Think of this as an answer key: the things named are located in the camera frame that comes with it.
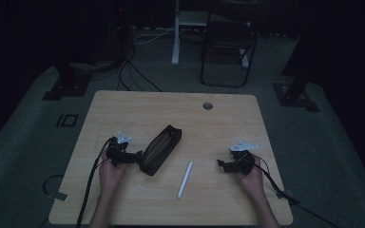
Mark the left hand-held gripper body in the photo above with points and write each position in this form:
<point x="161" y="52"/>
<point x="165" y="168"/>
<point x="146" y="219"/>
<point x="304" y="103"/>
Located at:
<point x="117" y="152"/>

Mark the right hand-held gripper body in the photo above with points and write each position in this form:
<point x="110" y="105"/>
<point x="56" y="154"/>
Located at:
<point x="243" y="160"/>

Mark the black pencil case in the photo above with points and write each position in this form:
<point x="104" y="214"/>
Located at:
<point x="160" y="150"/>

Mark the person's right hand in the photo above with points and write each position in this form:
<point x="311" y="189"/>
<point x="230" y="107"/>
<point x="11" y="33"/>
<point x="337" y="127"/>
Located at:
<point x="254" y="182"/>

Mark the person's left hand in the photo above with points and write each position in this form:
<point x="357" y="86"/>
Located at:
<point x="109" y="175"/>

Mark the white pen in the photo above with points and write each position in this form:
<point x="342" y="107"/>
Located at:
<point x="184" y="180"/>

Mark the grey tape piece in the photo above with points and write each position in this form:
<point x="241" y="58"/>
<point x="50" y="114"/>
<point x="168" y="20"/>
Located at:
<point x="284" y="193"/>
<point x="58" y="195"/>

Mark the black stand base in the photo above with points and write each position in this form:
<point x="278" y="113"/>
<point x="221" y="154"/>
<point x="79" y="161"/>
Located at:
<point x="294" y="95"/>
<point x="67" y="85"/>

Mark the black folding chair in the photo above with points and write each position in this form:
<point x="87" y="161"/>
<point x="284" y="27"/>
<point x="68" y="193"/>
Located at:
<point x="228" y="47"/>

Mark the white desk leg frame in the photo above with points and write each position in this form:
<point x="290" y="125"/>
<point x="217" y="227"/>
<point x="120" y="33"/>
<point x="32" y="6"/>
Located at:
<point x="176" y="38"/>

